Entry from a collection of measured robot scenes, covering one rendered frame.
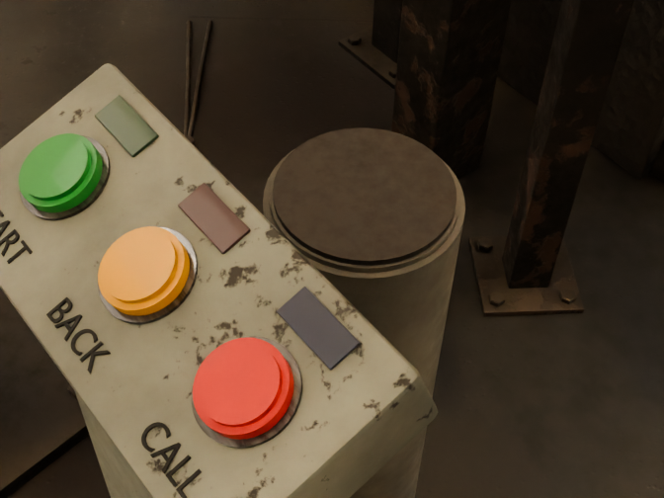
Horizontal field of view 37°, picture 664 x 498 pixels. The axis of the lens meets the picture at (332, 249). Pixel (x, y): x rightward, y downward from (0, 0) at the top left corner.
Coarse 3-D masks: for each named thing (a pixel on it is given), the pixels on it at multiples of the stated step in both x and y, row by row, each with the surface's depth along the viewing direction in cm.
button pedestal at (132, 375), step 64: (64, 128) 48; (0, 192) 47; (128, 192) 45; (192, 192) 44; (0, 256) 45; (64, 256) 44; (192, 256) 42; (256, 256) 42; (64, 320) 43; (128, 320) 42; (192, 320) 41; (256, 320) 40; (128, 384) 41; (192, 384) 40; (320, 384) 38; (384, 384) 38; (128, 448) 39; (192, 448) 39; (256, 448) 38; (320, 448) 37; (384, 448) 40
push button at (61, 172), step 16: (48, 144) 46; (64, 144) 46; (80, 144) 46; (32, 160) 46; (48, 160) 46; (64, 160) 46; (80, 160) 45; (96, 160) 46; (32, 176) 46; (48, 176) 45; (64, 176) 45; (80, 176) 45; (96, 176) 45; (32, 192) 45; (48, 192) 45; (64, 192) 45; (80, 192) 45; (48, 208) 45; (64, 208) 45
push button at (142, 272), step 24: (120, 240) 43; (144, 240) 42; (168, 240) 42; (120, 264) 42; (144, 264) 42; (168, 264) 41; (120, 288) 42; (144, 288) 41; (168, 288) 41; (144, 312) 41
